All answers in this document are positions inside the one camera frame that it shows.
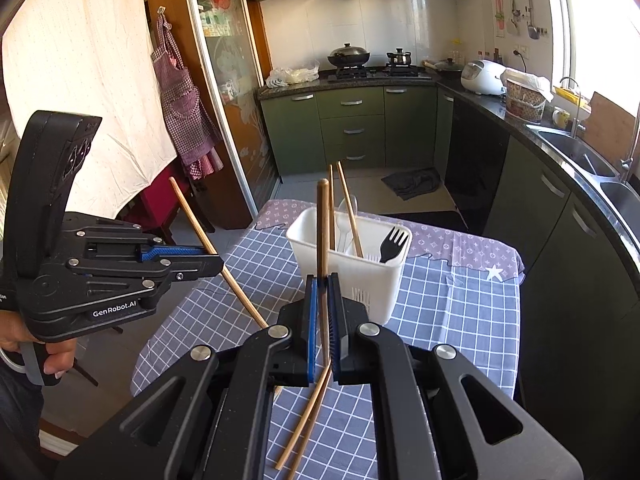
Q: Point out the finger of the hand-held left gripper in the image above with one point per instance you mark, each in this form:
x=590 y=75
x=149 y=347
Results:
x=190 y=269
x=170 y=253

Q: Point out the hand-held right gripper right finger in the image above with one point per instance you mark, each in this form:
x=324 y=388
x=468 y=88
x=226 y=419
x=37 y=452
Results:
x=336 y=320

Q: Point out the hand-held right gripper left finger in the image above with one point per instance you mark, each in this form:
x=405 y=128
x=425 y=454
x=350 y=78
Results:
x=312 y=320

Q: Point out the brown wooden chopstick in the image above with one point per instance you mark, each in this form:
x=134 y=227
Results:
x=323 y=230
x=311 y=425
x=190 y=215
x=347 y=205
x=332 y=200
x=298 y=425

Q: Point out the white plastic utensil holder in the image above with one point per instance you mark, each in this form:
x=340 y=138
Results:
x=350 y=275

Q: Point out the clear plastic spoon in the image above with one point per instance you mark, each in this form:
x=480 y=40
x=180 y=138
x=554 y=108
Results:
x=344 y=230

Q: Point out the black plastic fork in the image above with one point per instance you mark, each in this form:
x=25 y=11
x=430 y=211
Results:
x=395 y=245

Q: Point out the person's left hand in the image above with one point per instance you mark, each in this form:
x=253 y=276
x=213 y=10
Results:
x=12 y=332

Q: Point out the blue checkered tablecloth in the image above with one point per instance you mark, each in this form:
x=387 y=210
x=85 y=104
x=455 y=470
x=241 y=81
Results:
x=450 y=320

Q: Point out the white hanging cloth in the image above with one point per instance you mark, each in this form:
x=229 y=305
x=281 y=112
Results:
x=90 y=60

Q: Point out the purple patterned cloth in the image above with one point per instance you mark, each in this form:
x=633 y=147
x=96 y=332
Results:
x=450 y=245

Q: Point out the black floor mat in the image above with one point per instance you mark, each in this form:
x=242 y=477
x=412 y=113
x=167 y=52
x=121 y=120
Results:
x=435 y=221

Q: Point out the red checkered apron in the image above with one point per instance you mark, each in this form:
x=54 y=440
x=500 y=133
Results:
x=185 y=105

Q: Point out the dark floor rag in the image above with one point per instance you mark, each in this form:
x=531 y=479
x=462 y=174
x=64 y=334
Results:
x=412 y=184

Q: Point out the sliding glass door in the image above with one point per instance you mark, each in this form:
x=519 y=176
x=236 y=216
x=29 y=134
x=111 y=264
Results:
x=230 y=85

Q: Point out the green base cabinets with drawers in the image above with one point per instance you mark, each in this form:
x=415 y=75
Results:
x=360 y=125

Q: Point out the white plastic bags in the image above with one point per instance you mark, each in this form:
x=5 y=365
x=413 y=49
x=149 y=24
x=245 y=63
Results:
x=292 y=75

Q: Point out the green base cabinets under sink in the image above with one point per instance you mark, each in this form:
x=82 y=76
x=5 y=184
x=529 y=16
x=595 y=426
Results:
x=565 y=260

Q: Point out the black gas stove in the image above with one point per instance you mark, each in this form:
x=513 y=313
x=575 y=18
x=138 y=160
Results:
x=380 y=72

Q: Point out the black wok with lid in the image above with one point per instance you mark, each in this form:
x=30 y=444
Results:
x=349 y=55

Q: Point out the black kitchen countertop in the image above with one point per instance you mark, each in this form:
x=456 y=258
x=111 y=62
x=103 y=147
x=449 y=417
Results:
x=500 y=106

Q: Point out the small black pot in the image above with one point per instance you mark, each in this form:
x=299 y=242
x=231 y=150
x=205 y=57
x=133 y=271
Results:
x=399 y=57

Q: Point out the pan with glass lid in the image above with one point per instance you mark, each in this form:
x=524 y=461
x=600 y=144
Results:
x=447 y=66

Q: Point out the white rice cooker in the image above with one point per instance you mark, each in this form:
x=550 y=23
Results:
x=482 y=77

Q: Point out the basket with plastic bag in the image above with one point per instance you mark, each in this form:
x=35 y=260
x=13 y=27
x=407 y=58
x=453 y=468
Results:
x=525 y=97

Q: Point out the steel double sink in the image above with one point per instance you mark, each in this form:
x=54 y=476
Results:
x=580 y=152

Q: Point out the row of condiment bottles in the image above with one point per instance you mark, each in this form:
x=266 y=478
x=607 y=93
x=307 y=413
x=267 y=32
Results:
x=480 y=56

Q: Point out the white mug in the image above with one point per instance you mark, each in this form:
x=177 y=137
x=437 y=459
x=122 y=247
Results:
x=560 y=119

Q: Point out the small steel faucet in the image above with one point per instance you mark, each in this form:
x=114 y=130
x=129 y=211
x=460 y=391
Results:
x=577 y=110

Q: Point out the yellow cloth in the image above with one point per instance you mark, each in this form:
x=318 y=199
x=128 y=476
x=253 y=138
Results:
x=567 y=94

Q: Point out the wooden cutting board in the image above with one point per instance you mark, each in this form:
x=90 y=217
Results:
x=612 y=125

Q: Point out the tall steel faucet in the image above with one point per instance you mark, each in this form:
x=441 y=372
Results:
x=634 y=145

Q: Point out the hanging ladle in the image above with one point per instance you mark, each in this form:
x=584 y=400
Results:
x=514 y=15

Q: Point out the hanging steel spatula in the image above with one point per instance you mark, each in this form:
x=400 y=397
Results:
x=532 y=17

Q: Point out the kitchen window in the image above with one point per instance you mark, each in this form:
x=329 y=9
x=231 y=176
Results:
x=590 y=20

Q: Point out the wall socket with plug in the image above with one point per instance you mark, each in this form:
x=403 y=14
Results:
x=521 y=52

